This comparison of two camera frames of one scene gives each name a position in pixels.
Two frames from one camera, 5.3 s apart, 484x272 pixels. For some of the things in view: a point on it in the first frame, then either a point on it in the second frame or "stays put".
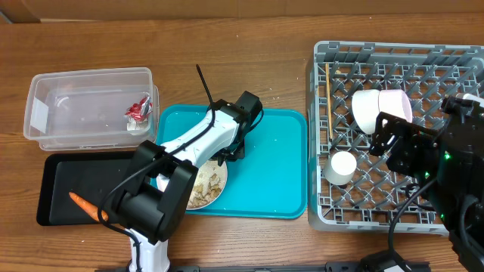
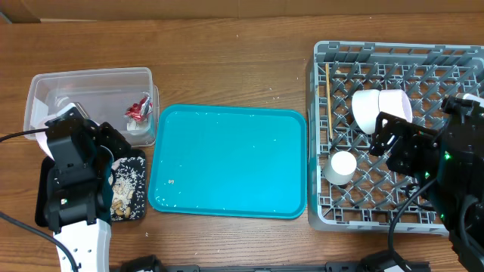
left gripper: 237,153 → 104,132
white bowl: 365,109 stays put
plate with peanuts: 209,186 → 41,137
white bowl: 395,102 stays put
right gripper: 388,135 stays put
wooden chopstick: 329,100 stays put
